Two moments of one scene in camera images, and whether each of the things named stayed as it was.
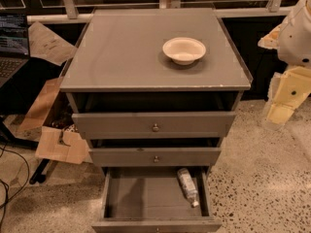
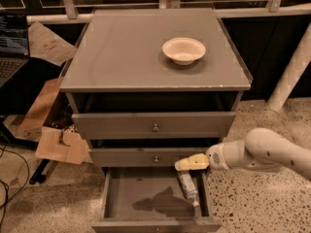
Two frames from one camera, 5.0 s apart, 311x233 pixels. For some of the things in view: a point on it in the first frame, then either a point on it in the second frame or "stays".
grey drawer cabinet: x=155 y=91 stays
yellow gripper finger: x=278 y=114 to x=192 y=162
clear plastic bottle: x=189 y=185 stays
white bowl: x=184 y=50 stays
